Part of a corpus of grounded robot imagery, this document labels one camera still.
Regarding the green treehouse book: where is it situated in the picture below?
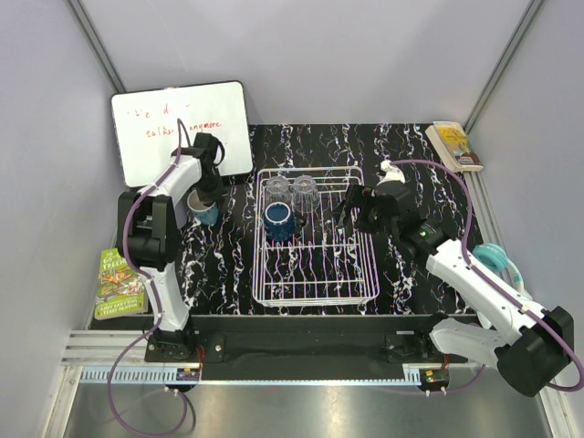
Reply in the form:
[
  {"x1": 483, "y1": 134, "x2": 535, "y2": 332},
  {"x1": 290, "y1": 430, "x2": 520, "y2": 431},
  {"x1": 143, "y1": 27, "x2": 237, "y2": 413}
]
[{"x1": 94, "y1": 248, "x2": 149, "y2": 320}]

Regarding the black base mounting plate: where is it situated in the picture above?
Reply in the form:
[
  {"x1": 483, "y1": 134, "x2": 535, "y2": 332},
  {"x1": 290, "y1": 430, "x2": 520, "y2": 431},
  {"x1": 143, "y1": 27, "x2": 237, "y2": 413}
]
[{"x1": 145, "y1": 315, "x2": 442, "y2": 384}]

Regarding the teal floral ceramic mug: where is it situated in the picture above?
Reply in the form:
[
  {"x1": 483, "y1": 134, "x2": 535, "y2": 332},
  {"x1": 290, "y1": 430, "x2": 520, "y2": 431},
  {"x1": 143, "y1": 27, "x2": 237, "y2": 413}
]
[{"x1": 186, "y1": 190, "x2": 219, "y2": 226}]

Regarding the lavender plastic cup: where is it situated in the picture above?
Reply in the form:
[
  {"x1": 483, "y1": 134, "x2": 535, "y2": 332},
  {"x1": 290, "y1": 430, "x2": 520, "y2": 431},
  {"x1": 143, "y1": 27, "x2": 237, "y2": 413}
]
[{"x1": 174, "y1": 193, "x2": 189, "y2": 230}]

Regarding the dark blue ceramic mug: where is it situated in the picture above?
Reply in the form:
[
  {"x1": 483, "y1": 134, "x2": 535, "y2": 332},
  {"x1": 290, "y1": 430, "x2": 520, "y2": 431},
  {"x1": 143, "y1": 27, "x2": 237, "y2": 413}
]
[{"x1": 263, "y1": 202, "x2": 307, "y2": 243}]

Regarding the yellow paperback book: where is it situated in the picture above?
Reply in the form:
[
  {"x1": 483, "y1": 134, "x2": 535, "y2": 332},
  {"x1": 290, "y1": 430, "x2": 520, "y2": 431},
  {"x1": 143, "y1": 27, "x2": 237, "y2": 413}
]
[{"x1": 425, "y1": 121, "x2": 484, "y2": 172}]

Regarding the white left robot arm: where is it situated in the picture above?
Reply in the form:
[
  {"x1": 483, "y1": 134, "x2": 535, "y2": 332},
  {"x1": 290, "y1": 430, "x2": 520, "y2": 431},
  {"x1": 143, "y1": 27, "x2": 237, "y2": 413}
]
[{"x1": 117, "y1": 132, "x2": 225, "y2": 361}]

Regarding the clear glass cup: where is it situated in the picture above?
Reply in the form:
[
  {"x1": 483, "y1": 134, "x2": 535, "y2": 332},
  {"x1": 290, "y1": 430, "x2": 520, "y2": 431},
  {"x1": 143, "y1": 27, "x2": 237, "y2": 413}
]
[
  {"x1": 265, "y1": 175, "x2": 292, "y2": 206},
  {"x1": 291, "y1": 175, "x2": 320, "y2": 214}
]

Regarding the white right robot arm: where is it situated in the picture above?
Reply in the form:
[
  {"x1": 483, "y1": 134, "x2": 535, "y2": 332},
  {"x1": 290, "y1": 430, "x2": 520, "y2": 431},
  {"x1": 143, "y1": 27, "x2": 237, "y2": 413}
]
[{"x1": 333, "y1": 182, "x2": 583, "y2": 397}]

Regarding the aluminium front rail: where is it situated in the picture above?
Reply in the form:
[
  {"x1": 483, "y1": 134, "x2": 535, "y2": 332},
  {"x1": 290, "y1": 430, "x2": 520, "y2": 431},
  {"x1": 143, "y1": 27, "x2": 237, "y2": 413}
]
[{"x1": 61, "y1": 330, "x2": 475, "y2": 387}]

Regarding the white wire dish rack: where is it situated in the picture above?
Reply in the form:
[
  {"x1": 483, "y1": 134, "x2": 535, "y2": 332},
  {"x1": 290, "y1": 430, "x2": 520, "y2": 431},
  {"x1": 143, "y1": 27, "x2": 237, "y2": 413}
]
[{"x1": 252, "y1": 166, "x2": 380, "y2": 308}]

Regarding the white dry-erase board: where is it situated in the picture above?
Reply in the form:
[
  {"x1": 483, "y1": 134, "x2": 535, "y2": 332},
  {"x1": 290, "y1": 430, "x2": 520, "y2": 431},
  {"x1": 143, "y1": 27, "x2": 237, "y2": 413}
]
[{"x1": 110, "y1": 80, "x2": 253, "y2": 187}]

